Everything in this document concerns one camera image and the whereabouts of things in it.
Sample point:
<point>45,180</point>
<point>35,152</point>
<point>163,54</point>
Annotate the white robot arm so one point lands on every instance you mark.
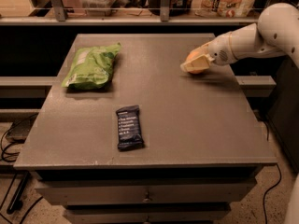
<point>276,33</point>

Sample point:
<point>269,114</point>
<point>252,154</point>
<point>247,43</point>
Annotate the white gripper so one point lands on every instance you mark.
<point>219,50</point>

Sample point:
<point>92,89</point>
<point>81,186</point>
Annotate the grey drawer cabinet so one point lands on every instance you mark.
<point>203,146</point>

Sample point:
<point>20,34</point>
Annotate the round drawer knob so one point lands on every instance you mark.
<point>147,199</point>

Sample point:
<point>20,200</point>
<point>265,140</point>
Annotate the green rice chip bag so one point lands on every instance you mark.
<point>92,67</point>

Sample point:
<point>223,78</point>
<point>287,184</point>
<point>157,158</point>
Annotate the grey metal shelf rail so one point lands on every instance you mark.
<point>135,12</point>

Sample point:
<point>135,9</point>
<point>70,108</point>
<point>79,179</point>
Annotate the dark blue snack bar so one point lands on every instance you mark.
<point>129,129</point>

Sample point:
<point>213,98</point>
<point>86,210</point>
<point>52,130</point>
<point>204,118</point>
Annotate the orange fruit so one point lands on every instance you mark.
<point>196,61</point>

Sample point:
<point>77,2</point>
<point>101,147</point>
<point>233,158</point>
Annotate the black power adapter box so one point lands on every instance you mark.
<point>19,130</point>

